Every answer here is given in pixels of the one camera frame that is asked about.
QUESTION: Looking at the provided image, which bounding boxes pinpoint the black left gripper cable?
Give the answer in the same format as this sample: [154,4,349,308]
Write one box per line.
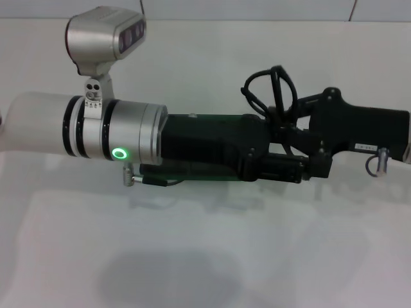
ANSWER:
[120,162,191,187]

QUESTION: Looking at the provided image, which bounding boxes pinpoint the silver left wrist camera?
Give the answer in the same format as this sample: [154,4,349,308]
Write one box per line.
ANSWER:
[66,8,148,103]

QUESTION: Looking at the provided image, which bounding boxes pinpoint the green glasses case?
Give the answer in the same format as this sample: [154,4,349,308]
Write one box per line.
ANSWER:
[165,114,253,184]

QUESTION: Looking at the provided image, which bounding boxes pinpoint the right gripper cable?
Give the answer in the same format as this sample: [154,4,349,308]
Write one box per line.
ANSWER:
[365,146,391,178]

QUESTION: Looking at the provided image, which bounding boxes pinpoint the black glasses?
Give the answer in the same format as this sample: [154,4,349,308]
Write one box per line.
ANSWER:
[240,65,300,129]

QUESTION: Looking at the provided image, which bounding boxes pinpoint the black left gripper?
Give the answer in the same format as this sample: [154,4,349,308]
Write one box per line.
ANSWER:
[160,114,306,184]

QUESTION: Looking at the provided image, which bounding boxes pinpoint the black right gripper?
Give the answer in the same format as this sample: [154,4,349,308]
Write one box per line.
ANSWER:
[278,85,411,180]

